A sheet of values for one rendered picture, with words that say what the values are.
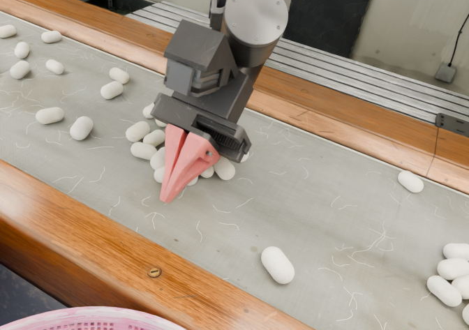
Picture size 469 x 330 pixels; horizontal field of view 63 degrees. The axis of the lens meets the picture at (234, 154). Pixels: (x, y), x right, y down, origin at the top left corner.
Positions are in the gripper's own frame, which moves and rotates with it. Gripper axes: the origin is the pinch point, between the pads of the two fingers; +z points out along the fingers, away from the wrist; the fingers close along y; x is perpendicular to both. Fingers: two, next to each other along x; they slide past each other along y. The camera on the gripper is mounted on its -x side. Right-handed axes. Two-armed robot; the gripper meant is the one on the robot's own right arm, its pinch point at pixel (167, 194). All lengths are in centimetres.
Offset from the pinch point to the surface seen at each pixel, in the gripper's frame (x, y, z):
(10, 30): 12.0, -44.7, -12.7
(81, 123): 2.2, -15.3, -2.9
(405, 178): 13.2, 22.6, -15.2
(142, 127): 5.1, -9.4, -6.0
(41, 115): 1.8, -20.8, -1.7
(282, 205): 6.2, 10.7, -4.7
